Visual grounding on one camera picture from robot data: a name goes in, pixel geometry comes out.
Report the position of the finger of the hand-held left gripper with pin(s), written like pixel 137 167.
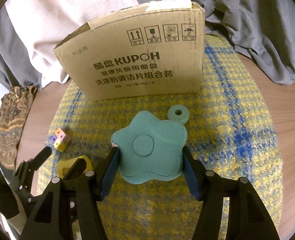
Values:
pixel 76 167
pixel 41 157

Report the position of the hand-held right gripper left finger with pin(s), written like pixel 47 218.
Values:
pixel 110 175

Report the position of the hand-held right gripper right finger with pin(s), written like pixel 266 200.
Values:
pixel 191 175

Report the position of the yellow toy cup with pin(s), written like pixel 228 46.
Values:
pixel 61 167

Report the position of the teal star-shaped plush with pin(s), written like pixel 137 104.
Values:
pixel 147 160

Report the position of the brown cardboard box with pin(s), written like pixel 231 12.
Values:
pixel 137 80

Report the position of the white plush toy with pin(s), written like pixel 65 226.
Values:
pixel 162 5

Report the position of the yellow duck plush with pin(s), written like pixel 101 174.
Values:
pixel 185 2

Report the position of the multicoloured toy cube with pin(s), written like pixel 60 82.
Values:
pixel 60 140

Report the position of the brown patterned scarf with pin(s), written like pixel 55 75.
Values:
pixel 10 120

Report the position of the yellow blue woven mat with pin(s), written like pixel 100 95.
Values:
pixel 237 155

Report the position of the grey curtain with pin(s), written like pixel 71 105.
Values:
pixel 7 55
pixel 250 17

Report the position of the pale pink curtain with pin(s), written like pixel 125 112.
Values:
pixel 62 10

